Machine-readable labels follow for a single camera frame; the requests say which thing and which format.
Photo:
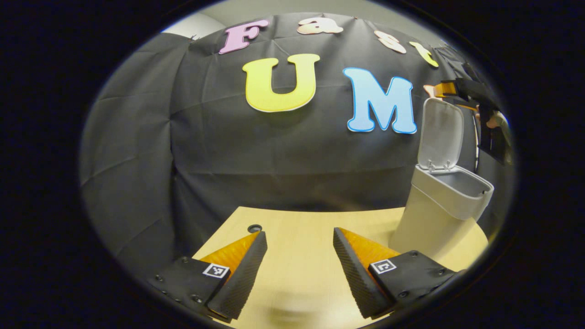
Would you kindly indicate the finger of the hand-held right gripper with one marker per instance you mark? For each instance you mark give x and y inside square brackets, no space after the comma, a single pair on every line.
[464,102]
[447,89]

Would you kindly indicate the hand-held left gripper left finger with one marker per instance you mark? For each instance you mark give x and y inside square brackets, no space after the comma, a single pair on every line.
[247,278]

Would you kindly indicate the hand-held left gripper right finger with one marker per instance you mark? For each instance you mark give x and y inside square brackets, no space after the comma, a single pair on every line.
[354,278]

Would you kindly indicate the white desktop garbage bin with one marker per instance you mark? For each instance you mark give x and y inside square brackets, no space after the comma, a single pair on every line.
[434,214]

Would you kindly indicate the wooden desktop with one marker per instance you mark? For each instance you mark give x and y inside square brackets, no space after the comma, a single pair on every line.
[301,256]

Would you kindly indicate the black backdrop cloth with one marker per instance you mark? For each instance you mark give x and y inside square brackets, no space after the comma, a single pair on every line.
[228,160]

